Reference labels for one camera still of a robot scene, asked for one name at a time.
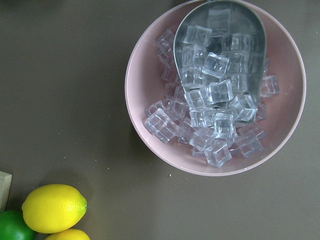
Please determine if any pink bowl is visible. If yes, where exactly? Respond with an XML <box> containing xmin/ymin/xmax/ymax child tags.
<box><xmin>125</xmin><ymin>0</ymin><xmax>306</xmax><ymax>177</ymax></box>

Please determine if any ice cubes pile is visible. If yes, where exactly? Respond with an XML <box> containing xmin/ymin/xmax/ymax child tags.
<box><xmin>144</xmin><ymin>7</ymin><xmax>280</xmax><ymax>168</ymax></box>

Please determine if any metal ice scoop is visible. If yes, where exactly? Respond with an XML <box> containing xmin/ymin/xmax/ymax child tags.
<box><xmin>173</xmin><ymin>0</ymin><xmax>267</xmax><ymax>127</ymax></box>

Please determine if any yellow lemon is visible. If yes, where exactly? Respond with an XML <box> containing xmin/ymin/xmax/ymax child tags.
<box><xmin>45</xmin><ymin>228</ymin><xmax>90</xmax><ymax>240</ymax></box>
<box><xmin>21</xmin><ymin>184</ymin><xmax>88</xmax><ymax>234</ymax></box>

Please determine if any wooden cutting board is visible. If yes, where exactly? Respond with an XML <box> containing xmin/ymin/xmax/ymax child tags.
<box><xmin>0</xmin><ymin>171</ymin><xmax>12</xmax><ymax>212</ymax></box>

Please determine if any green lime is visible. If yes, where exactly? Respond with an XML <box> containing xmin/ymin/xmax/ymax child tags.
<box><xmin>0</xmin><ymin>210</ymin><xmax>35</xmax><ymax>240</ymax></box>

